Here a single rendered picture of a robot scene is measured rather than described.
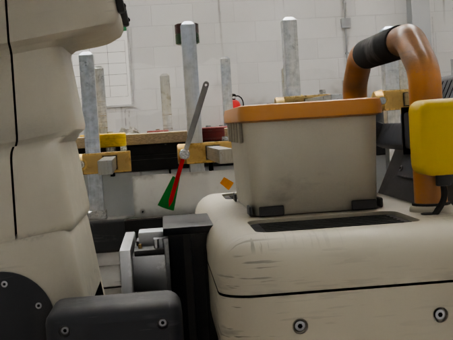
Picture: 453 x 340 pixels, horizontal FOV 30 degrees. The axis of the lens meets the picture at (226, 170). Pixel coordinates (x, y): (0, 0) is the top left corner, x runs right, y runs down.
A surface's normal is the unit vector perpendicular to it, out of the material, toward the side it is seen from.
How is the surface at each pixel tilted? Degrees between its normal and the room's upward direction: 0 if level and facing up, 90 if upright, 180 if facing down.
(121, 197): 90
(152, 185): 90
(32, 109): 90
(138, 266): 90
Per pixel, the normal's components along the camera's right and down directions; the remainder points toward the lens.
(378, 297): 0.07, 0.05
